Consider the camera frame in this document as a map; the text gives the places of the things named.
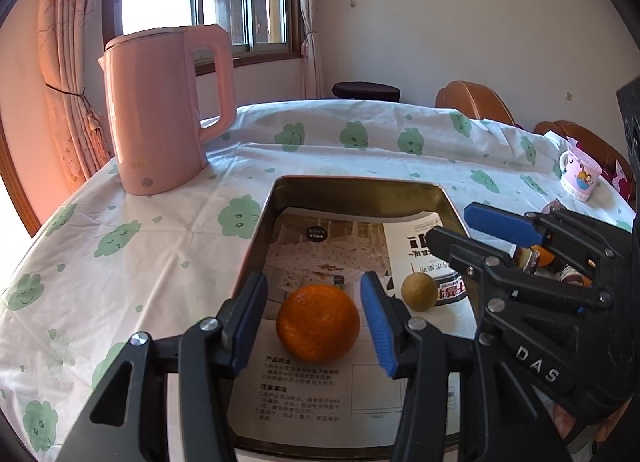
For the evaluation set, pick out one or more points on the pink floral cushion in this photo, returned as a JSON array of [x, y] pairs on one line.
[[620, 182]]

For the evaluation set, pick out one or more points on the pink cartoon mug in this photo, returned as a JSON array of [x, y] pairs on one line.
[[580, 177]]

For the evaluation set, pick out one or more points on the printed paper leaflet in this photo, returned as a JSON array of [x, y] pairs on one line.
[[310, 252]]

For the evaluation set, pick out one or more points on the narrow pink curtain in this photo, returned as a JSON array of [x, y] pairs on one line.
[[310, 17]]

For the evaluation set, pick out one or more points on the brown leather sofa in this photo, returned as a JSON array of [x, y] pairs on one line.
[[590, 142]]

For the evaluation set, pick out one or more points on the pink electric kettle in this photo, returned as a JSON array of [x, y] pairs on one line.
[[150, 117]]

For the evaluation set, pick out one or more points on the dark round stool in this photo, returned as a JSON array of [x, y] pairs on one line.
[[367, 91]]

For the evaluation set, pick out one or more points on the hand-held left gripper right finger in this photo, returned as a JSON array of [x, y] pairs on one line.
[[380, 329]]

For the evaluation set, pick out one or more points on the small tan round fruit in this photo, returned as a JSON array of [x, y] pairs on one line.
[[419, 292]]

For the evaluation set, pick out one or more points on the curtain tieback tassel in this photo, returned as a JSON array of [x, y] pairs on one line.
[[92, 124]]

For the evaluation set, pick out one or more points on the white tablecloth with green clouds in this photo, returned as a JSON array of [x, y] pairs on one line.
[[150, 242]]

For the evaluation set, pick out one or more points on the rectangular metal tin box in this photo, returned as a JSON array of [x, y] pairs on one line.
[[350, 197]]

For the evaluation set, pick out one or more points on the pink floral curtain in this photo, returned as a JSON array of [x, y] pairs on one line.
[[65, 67]]

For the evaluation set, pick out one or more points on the mandarin orange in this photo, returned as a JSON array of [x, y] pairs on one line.
[[546, 256], [317, 324]]

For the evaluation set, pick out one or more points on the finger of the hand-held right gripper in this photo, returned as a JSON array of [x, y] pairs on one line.
[[495, 222], [465, 252]]

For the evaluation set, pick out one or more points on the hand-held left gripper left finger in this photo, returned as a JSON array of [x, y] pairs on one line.
[[252, 314]]

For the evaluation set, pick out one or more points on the printed white booklet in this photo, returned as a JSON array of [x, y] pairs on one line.
[[410, 252]]

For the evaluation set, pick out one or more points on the wooden framed glass door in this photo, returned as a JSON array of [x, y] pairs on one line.
[[17, 177]]

